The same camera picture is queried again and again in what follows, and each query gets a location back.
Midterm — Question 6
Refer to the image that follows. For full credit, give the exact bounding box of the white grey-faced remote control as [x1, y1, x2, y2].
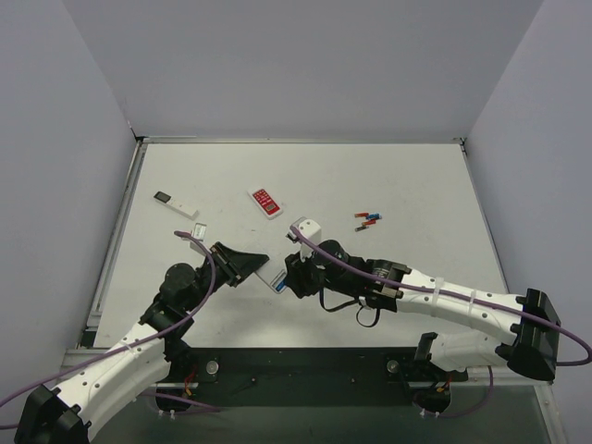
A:
[255, 262, 287, 294]

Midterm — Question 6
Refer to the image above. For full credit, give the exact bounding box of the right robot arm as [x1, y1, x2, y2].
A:
[285, 240, 561, 381]

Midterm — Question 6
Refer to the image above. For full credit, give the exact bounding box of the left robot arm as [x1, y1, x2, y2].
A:
[14, 242, 269, 443]

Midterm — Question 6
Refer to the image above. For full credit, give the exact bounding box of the red remote control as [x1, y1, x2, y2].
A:
[247, 187, 284, 220]

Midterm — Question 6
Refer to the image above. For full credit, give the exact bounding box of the slim white remote control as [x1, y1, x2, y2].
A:
[154, 191, 199, 220]

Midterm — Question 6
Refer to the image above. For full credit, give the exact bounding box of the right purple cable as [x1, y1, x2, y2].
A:
[289, 226, 592, 420]

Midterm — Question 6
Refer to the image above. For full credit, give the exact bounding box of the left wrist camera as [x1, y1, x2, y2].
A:
[188, 223, 207, 255]

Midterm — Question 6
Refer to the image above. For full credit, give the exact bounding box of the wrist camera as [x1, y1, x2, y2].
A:
[188, 223, 207, 255]
[287, 216, 322, 262]

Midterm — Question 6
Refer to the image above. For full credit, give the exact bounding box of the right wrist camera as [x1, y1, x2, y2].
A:
[287, 216, 322, 262]

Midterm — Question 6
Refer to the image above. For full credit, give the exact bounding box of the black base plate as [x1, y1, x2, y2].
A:
[155, 347, 468, 412]

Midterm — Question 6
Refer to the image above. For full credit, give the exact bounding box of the aluminium front rail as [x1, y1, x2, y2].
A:
[56, 348, 552, 387]

